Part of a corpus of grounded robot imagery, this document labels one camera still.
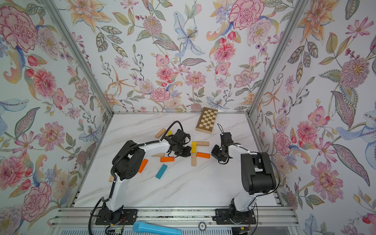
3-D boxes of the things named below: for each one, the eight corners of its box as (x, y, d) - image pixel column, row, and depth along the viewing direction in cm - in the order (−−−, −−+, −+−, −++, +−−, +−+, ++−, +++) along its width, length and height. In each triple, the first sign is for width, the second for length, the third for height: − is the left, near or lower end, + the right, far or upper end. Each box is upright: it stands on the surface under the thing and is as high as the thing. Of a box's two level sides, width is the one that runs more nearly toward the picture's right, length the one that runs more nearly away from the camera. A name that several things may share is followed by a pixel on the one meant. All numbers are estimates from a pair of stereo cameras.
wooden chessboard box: (195, 130, 113) (195, 127, 110) (203, 109, 127) (203, 106, 125) (211, 134, 111) (212, 131, 108) (217, 112, 125) (218, 110, 122)
